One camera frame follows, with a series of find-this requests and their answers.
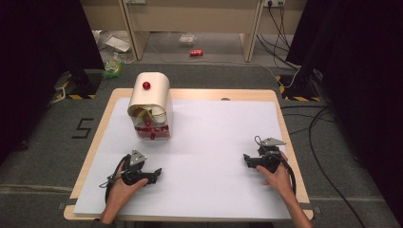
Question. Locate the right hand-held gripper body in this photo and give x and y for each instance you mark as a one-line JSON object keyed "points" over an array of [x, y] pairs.
{"points": [[270, 156]]}

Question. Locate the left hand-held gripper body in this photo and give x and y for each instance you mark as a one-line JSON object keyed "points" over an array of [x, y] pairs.
{"points": [[134, 172]]}

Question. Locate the pile of red snack packets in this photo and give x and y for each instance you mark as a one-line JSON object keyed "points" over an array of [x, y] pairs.
{"points": [[152, 136]]}

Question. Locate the row of red sachets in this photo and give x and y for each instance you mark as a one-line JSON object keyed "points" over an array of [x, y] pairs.
{"points": [[142, 129]]}

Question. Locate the cream roll-top storage box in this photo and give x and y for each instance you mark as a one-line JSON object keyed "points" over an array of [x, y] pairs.
{"points": [[152, 91]]}

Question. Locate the person's left hand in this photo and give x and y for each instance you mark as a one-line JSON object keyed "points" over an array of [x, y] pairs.
{"points": [[122, 193]]}

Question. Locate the person's right hand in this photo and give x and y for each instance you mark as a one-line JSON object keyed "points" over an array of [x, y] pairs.
{"points": [[280, 179]]}

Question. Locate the white table sheet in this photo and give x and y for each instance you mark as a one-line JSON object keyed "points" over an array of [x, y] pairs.
{"points": [[206, 152]]}

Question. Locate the black base with hazard stripes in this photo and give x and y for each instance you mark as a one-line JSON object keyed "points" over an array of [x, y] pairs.
{"points": [[80, 88], [297, 90]]}

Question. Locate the green plastic bag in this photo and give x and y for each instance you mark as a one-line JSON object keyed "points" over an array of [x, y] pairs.
{"points": [[112, 68]]}

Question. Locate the red can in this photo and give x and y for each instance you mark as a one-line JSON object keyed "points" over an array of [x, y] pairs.
{"points": [[196, 53]]}

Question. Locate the black curtain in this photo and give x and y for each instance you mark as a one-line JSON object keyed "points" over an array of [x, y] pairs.
{"points": [[364, 79], [38, 63]]}

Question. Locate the white paper box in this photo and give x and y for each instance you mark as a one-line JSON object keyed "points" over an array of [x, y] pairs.
{"points": [[118, 43]]}

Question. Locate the clear plastic packet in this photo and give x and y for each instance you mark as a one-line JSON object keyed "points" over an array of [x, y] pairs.
{"points": [[187, 40]]}

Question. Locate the wooden desk frame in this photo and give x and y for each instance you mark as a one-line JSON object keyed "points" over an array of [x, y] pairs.
{"points": [[193, 15]]}

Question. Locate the wall power socket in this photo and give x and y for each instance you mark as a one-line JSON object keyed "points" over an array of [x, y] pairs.
{"points": [[274, 2]]}

